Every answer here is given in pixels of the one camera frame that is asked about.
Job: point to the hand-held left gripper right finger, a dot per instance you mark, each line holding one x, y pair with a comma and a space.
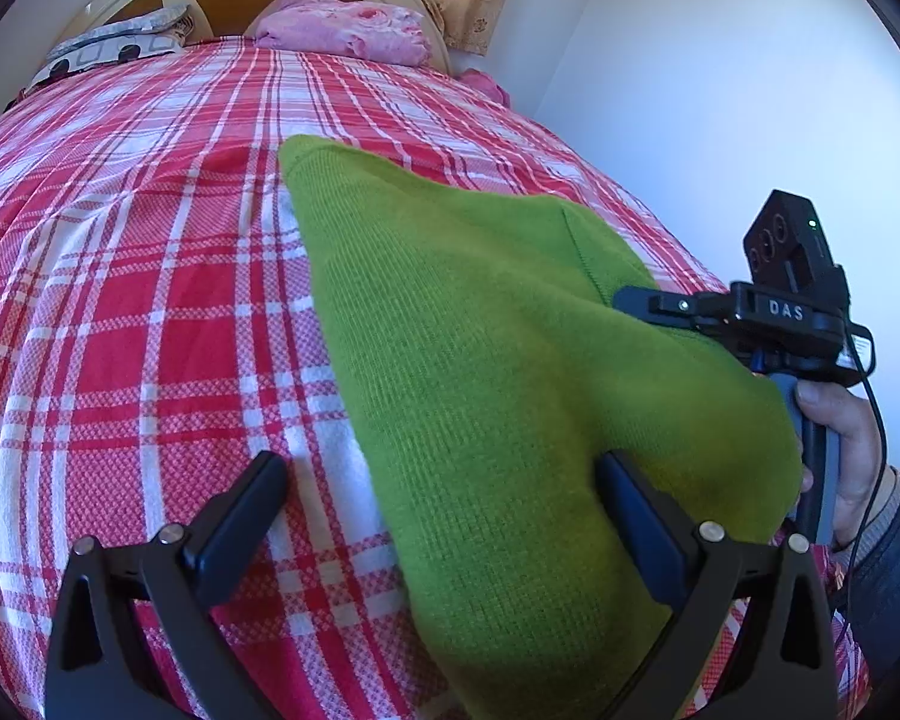
645, 532

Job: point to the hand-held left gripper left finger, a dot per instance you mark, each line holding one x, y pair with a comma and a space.
229, 525

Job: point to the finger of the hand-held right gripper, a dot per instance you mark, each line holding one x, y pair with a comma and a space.
667, 306

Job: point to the green striped knit sweater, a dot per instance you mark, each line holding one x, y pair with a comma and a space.
495, 360

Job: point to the person's right forearm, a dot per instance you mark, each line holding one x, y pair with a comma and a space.
892, 577

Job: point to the person's right hand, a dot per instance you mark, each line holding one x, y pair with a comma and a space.
855, 435

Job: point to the red plaid blanket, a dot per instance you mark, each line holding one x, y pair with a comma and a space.
135, 300

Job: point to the pink cloth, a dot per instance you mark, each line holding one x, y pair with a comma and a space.
486, 86

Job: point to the pink pillow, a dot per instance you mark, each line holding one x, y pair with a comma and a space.
345, 28

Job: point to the white black printed pillow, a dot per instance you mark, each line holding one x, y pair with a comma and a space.
112, 45

